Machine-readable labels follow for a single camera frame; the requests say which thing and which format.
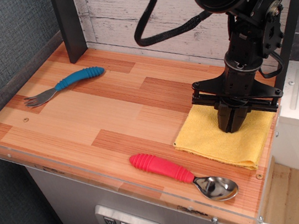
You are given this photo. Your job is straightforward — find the red handled metal spoon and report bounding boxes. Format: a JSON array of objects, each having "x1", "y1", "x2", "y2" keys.
[{"x1": 129, "y1": 153, "x2": 239, "y2": 201}]

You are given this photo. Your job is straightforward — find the dark left vertical post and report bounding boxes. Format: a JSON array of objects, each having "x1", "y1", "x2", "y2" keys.
[{"x1": 51, "y1": 0, "x2": 88, "y2": 63}]

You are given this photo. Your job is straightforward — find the dark right vertical post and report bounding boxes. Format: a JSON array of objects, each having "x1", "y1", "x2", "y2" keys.
[{"x1": 274, "y1": 0, "x2": 299, "y2": 90}]

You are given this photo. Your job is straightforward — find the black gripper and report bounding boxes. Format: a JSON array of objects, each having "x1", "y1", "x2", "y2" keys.
[{"x1": 192, "y1": 51, "x2": 283, "y2": 133}]

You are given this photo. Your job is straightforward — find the blue handled metal fork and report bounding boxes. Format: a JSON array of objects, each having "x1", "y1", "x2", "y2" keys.
[{"x1": 25, "y1": 67, "x2": 105, "y2": 107}]

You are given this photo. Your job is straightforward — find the yellow cloth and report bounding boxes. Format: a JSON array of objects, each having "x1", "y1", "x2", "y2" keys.
[{"x1": 173, "y1": 105, "x2": 275, "y2": 170}]

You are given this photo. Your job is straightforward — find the dark vertical post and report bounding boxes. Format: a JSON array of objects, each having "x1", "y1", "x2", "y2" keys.
[
  {"x1": 51, "y1": 0, "x2": 88, "y2": 63},
  {"x1": 274, "y1": 0, "x2": 299, "y2": 90}
]

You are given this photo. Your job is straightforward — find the black braided cable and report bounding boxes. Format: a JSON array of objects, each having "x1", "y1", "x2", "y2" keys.
[{"x1": 129, "y1": 0, "x2": 216, "y2": 48}]

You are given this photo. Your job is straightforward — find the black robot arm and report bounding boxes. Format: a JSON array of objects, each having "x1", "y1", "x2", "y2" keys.
[{"x1": 192, "y1": 0, "x2": 284, "y2": 133}]

